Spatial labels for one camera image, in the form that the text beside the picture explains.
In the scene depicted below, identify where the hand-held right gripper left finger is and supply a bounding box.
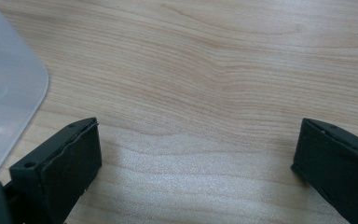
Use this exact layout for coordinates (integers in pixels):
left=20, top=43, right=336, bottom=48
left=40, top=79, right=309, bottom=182
left=3, top=117, right=103, bottom=224

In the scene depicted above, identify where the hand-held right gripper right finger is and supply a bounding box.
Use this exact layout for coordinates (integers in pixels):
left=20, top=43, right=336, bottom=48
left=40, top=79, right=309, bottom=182
left=290, top=118, right=358, bottom=224

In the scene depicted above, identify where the translucent white plastic mat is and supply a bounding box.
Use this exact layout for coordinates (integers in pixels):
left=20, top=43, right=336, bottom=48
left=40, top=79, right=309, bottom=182
left=0, top=0, right=50, bottom=181

